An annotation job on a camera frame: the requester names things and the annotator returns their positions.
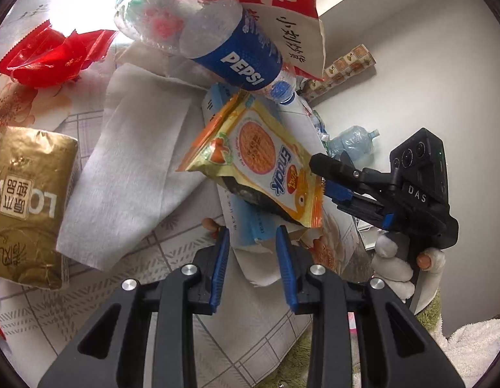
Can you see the large clear water jug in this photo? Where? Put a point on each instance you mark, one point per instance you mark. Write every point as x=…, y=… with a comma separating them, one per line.
x=351, y=141

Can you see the white paper towel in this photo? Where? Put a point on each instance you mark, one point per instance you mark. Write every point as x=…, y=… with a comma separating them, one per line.
x=254, y=315
x=124, y=161

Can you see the green mat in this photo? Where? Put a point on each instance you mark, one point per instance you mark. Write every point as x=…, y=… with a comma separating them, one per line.
x=430, y=315

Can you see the blue label plastic bottle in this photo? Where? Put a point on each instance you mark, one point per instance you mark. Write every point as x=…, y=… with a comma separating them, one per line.
x=233, y=48

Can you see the person's right hand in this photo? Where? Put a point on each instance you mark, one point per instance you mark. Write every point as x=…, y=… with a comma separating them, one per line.
x=391, y=266

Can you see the gold tissue packet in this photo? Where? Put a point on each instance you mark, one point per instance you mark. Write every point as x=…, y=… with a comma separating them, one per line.
x=27, y=194

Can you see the crumpled clear plastic bag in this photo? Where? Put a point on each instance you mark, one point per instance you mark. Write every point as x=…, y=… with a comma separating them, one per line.
x=314, y=123

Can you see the yellow snack packet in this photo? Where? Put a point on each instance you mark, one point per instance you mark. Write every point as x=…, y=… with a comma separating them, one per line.
x=254, y=145

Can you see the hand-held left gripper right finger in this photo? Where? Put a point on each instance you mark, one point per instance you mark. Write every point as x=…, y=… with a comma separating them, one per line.
x=286, y=270

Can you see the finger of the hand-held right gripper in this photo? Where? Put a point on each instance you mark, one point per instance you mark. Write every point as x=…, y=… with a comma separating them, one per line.
x=334, y=167
x=339, y=194

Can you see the tile patterned box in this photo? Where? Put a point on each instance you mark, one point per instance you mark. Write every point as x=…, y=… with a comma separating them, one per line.
x=347, y=64

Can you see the red white paper bag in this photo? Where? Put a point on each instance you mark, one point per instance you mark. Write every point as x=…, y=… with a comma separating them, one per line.
x=298, y=28

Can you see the red plastic wrapper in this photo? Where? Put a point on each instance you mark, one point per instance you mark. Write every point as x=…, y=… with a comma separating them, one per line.
x=51, y=56

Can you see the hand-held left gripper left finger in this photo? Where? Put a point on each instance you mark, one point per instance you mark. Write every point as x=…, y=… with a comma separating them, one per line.
x=220, y=268

